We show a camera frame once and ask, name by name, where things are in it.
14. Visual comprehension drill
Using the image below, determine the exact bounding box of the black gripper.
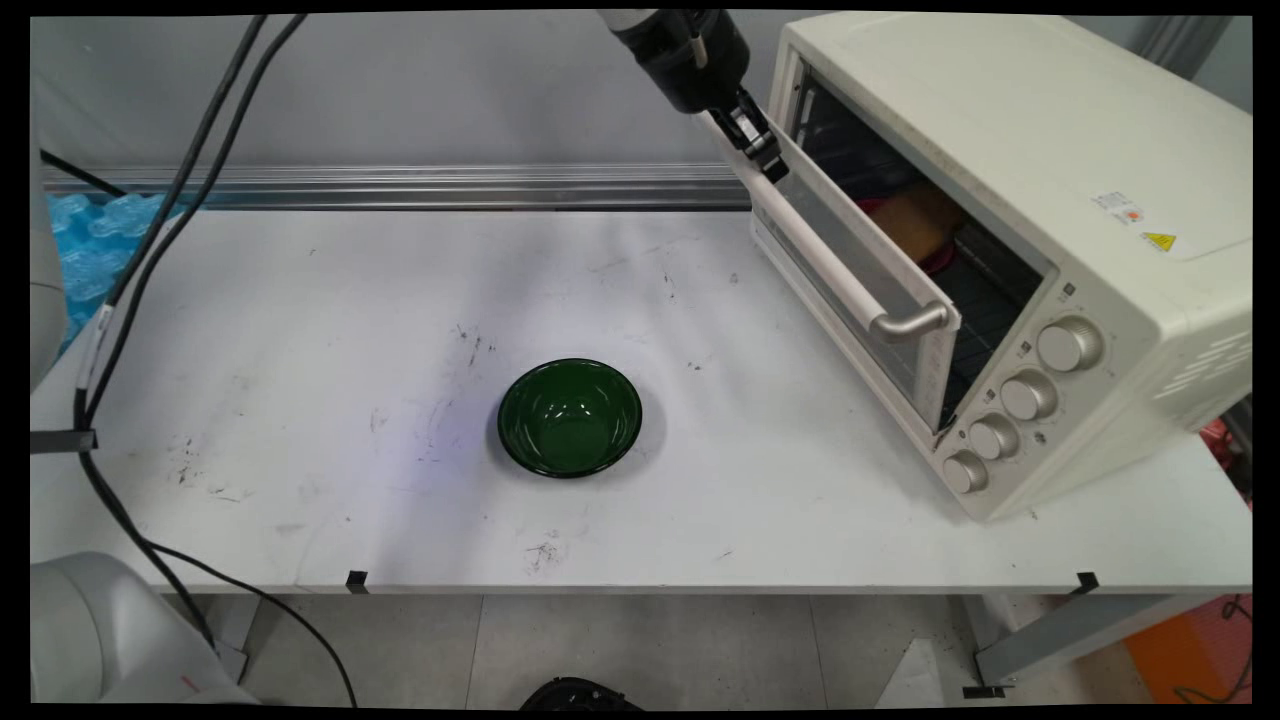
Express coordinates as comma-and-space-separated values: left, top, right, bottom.
608, 10, 792, 187

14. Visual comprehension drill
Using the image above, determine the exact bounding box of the glass oven door with handle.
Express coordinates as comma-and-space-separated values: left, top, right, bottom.
699, 108, 964, 434

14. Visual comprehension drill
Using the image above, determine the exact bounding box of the brown bread in oven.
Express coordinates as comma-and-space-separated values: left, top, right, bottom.
878, 185, 967, 263

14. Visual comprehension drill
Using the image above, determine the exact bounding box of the red plate in oven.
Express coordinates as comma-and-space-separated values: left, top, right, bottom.
858, 196, 963, 278

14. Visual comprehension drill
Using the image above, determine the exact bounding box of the cream toaster oven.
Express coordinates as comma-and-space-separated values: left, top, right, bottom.
750, 12, 1253, 523

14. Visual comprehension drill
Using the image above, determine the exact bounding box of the dark green glass bowl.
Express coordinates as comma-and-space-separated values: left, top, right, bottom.
497, 358, 643, 479

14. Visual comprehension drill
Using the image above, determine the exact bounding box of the white oven label sticker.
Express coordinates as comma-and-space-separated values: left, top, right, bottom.
1092, 190, 1145, 227

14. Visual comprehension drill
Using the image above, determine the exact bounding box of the large silver oven knob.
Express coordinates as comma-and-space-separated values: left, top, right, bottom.
1037, 316, 1104, 373

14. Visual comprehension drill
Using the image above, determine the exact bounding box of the red object behind oven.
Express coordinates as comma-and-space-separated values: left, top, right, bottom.
1200, 420, 1253, 493

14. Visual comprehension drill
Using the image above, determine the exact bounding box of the black object on floor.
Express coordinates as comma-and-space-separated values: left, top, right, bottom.
520, 677, 643, 711

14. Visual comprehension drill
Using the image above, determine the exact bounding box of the grey metal table leg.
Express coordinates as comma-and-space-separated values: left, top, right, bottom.
205, 594, 283, 683
963, 594, 1206, 699

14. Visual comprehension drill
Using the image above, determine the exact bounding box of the orange floor object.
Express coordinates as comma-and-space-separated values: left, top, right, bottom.
1124, 598, 1253, 706

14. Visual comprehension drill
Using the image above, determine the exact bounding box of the blue bubble wrap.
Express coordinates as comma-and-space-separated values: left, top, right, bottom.
45, 192, 188, 353

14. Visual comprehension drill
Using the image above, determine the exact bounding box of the aluminium profile rail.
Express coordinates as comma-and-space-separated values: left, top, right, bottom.
42, 163, 753, 212

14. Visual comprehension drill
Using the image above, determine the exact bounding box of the grey vertical post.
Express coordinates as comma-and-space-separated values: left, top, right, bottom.
1138, 14, 1239, 83

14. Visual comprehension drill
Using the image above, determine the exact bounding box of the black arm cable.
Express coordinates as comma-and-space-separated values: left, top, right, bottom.
72, 14, 269, 651
80, 14, 309, 431

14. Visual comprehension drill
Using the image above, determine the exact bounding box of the black cable to floor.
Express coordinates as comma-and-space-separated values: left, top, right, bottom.
148, 542, 359, 707

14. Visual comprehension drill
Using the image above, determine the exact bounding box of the thin black background cable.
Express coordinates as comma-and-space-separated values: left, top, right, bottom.
40, 148, 129, 198

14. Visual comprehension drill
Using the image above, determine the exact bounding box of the thin black floor cable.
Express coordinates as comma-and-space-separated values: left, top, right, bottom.
1173, 595, 1253, 703

